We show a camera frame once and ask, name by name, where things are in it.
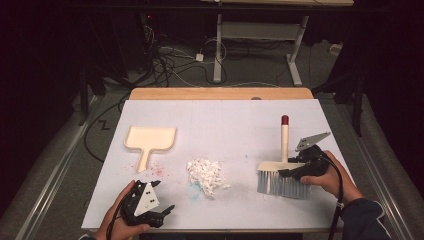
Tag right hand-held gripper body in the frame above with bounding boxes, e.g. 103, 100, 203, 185
288, 131, 332, 182

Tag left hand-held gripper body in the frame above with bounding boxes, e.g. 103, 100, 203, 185
120, 180, 165, 229

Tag cream brush with red tip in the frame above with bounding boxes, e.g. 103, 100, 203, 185
256, 114, 313, 201

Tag cream plastic dustpan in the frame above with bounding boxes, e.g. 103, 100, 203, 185
123, 125, 177, 173

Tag pile of white paper scraps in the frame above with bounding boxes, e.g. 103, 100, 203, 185
185, 157, 232, 200

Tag person's right hand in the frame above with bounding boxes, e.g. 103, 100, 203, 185
299, 149, 365, 205

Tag person's left hand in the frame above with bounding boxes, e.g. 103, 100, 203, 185
94, 180, 152, 240

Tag pink crumbs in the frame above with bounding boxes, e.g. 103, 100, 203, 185
123, 161, 171, 178

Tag dark metal stand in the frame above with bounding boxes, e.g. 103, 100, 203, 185
78, 66, 108, 127
313, 73, 366, 138

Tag white board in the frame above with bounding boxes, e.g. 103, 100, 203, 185
81, 99, 374, 231

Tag wooden table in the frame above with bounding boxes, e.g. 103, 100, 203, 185
128, 87, 334, 234

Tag small white box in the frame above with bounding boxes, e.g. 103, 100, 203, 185
329, 42, 344, 56

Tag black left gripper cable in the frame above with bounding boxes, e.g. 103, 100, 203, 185
105, 189, 134, 240

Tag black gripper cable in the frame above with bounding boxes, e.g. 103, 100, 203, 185
105, 189, 134, 240
318, 153, 345, 240

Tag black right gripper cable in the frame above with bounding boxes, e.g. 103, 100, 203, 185
318, 153, 345, 240

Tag metal floor rail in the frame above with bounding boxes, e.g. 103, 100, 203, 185
336, 103, 414, 240
14, 96, 101, 240

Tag black floor cable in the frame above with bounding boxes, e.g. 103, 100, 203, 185
83, 96, 131, 164

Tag white floor cable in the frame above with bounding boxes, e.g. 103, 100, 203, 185
166, 68, 279, 89

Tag bundle of black cables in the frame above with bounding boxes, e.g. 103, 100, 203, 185
139, 19, 228, 88

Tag white desk frame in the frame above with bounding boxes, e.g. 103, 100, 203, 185
199, 0, 355, 87

